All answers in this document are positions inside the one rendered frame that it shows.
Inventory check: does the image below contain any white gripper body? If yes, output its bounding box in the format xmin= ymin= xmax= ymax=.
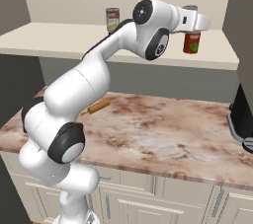
xmin=193 ymin=10 xmax=211 ymax=34

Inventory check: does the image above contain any beige cabinet shelf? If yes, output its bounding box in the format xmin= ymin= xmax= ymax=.
xmin=0 ymin=22 xmax=240 ymax=71

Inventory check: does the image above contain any red can with green print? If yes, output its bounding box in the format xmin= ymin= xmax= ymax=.
xmin=183 ymin=31 xmax=202 ymax=55

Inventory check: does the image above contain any red and cream can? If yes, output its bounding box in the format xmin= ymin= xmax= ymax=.
xmin=105 ymin=7 xmax=121 ymax=35

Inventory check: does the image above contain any black coffee machine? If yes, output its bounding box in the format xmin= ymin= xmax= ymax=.
xmin=226 ymin=83 xmax=253 ymax=154

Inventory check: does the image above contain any wooden rolling pin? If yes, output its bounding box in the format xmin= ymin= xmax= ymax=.
xmin=80 ymin=97 xmax=117 ymax=117

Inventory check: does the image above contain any cream drawer front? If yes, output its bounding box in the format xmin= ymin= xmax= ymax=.
xmin=153 ymin=174 xmax=215 ymax=204
xmin=94 ymin=165 xmax=155 ymax=193

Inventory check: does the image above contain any cream cupboard door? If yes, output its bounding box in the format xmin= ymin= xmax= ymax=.
xmin=98 ymin=185 xmax=211 ymax=224
xmin=211 ymin=187 xmax=253 ymax=224
xmin=9 ymin=173 xmax=63 ymax=224

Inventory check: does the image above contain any grey cupboard door handle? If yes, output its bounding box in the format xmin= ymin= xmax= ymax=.
xmin=211 ymin=187 xmax=225 ymax=218
xmin=104 ymin=193 xmax=113 ymax=220

